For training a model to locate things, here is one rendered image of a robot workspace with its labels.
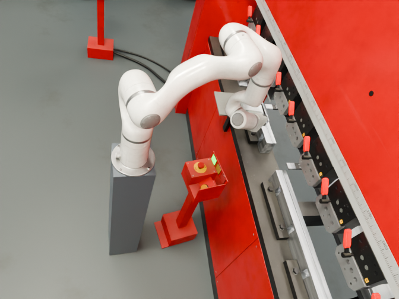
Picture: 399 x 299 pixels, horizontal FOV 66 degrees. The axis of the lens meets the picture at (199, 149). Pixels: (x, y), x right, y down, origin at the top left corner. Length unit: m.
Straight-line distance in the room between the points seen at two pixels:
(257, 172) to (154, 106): 0.84
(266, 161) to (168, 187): 1.01
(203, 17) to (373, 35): 1.45
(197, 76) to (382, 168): 0.65
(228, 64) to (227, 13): 1.40
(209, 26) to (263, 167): 1.21
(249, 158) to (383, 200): 0.82
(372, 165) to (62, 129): 2.33
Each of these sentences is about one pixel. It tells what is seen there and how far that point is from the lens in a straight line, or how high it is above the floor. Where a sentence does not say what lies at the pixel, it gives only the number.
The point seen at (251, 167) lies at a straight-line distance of 1.69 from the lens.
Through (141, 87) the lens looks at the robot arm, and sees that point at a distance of 1.07.
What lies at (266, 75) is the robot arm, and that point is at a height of 1.46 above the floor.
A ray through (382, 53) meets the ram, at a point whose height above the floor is 1.72.
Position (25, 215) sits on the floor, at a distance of 2.42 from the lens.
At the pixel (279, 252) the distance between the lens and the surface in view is 1.52.
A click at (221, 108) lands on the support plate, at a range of 1.71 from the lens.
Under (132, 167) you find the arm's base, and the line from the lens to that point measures 1.34.
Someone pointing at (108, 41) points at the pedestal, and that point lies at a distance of 3.52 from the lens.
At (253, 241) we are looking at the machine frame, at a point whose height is 0.77.
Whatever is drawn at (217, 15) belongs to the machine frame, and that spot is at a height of 1.05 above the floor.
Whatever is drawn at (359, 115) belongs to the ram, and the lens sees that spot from 1.17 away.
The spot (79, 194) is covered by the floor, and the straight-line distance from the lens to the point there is 2.44.
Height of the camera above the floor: 2.14
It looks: 50 degrees down
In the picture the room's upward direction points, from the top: 22 degrees clockwise
